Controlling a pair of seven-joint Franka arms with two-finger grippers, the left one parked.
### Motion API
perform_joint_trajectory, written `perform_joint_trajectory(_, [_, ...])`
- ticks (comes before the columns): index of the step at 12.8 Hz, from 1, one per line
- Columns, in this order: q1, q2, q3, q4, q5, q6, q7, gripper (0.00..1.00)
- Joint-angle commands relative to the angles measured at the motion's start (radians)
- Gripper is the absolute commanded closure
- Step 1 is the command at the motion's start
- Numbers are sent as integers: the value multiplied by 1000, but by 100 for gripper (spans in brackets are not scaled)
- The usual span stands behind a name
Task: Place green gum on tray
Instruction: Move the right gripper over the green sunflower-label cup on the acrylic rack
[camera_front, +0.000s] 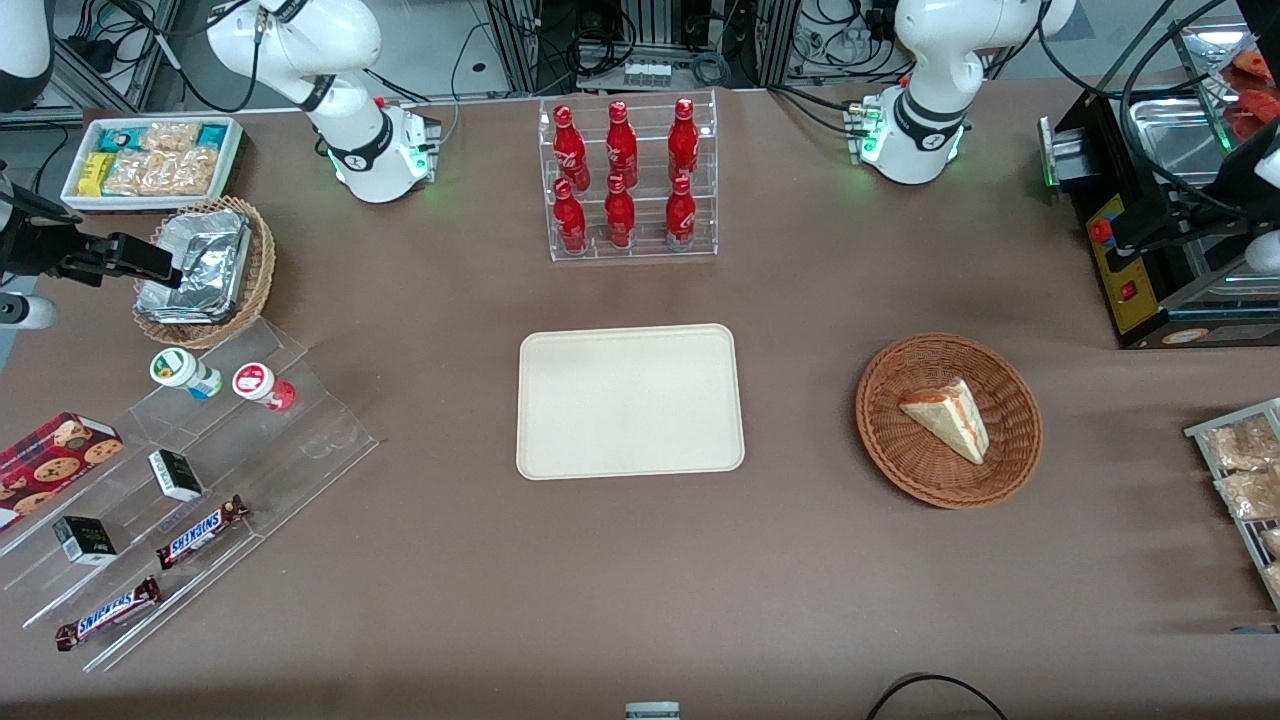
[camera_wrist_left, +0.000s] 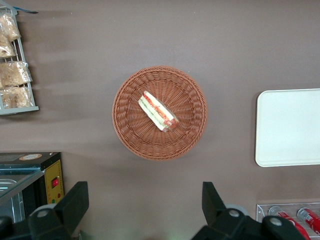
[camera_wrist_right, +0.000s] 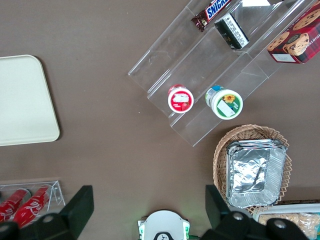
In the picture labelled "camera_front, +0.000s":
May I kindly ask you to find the large clear nut bag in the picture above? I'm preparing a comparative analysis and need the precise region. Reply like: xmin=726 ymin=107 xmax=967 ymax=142
xmin=103 ymin=148 xmax=219 ymax=198

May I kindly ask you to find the silver foil tray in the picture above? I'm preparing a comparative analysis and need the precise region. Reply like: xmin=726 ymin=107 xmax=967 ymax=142
xmin=136 ymin=208 xmax=253 ymax=325

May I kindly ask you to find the beige plastic tray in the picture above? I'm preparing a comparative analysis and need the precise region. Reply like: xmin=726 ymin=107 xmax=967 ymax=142
xmin=515 ymin=323 xmax=747 ymax=481

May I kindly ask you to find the red cookie box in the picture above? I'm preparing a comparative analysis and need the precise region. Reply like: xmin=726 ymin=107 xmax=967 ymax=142
xmin=0 ymin=412 xmax=125 ymax=533

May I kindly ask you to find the clear snack bag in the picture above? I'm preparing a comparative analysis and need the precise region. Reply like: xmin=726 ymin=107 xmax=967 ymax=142
xmin=1215 ymin=468 xmax=1280 ymax=521
xmin=1203 ymin=415 xmax=1280 ymax=471

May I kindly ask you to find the black sealing machine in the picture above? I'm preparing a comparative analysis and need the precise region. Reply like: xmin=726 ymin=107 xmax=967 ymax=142
xmin=1038 ymin=20 xmax=1280 ymax=351

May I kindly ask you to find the black cable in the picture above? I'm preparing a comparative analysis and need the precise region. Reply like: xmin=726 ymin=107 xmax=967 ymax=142
xmin=865 ymin=673 xmax=1011 ymax=720

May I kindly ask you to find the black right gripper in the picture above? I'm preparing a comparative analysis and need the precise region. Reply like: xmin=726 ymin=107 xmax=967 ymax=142
xmin=0 ymin=188 xmax=185 ymax=292

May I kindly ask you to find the grey wire rack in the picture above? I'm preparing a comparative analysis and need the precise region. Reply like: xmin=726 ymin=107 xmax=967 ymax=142
xmin=1183 ymin=397 xmax=1280 ymax=613

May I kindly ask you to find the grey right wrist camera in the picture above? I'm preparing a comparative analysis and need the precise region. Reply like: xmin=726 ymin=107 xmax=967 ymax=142
xmin=0 ymin=293 xmax=58 ymax=332

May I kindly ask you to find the Snickers bar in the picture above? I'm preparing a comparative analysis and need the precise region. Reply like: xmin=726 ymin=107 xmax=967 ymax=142
xmin=55 ymin=576 xmax=163 ymax=652
xmin=155 ymin=495 xmax=251 ymax=571

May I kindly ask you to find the green-lidded yogurt cup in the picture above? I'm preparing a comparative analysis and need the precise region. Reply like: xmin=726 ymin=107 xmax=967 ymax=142
xmin=150 ymin=346 xmax=224 ymax=400

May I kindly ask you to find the steel tray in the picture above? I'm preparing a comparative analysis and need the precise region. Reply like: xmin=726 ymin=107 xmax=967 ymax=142
xmin=1128 ymin=98 xmax=1236 ymax=186

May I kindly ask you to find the white snack bin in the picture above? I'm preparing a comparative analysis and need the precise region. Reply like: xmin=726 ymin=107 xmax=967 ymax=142
xmin=60 ymin=116 xmax=245 ymax=213

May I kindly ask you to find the clear acrylic step display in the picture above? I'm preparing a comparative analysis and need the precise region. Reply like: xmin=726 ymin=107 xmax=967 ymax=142
xmin=0 ymin=318 xmax=379 ymax=673

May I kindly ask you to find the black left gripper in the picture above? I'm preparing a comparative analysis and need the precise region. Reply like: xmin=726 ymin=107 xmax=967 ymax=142
xmin=1113 ymin=165 xmax=1271 ymax=253

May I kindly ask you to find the clear acrylic bottle rack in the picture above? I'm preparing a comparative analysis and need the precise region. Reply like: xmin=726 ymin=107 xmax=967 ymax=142
xmin=538 ymin=90 xmax=719 ymax=263

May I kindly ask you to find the brown wicker basket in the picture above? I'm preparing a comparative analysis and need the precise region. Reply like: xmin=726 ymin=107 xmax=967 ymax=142
xmin=855 ymin=333 xmax=1044 ymax=511

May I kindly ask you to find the red-lidded yogurt cup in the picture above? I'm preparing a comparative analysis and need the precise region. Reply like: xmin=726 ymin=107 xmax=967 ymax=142
xmin=232 ymin=362 xmax=297 ymax=413

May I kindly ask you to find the wrapped triangle sandwich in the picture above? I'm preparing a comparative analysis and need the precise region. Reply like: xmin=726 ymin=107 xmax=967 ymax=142
xmin=898 ymin=377 xmax=991 ymax=466

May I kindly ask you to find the light wicker basket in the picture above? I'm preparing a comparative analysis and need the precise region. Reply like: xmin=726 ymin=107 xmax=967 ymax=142
xmin=132 ymin=195 xmax=277 ymax=350

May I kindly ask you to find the small clear nut bag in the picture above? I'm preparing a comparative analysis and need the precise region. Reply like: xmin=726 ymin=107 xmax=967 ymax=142
xmin=140 ymin=121 xmax=201 ymax=154

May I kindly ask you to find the red cola bottle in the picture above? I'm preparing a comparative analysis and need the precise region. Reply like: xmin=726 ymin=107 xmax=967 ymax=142
xmin=665 ymin=175 xmax=698 ymax=251
xmin=552 ymin=104 xmax=591 ymax=191
xmin=605 ymin=100 xmax=639 ymax=189
xmin=553 ymin=178 xmax=589 ymax=254
xmin=668 ymin=97 xmax=701 ymax=183
xmin=604 ymin=173 xmax=637 ymax=249

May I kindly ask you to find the small black box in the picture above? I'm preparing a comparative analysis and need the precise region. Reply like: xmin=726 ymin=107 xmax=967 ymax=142
xmin=148 ymin=449 xmax=205 ymax=503
xmin=52 ymin=515 xmax=118 ymax=567

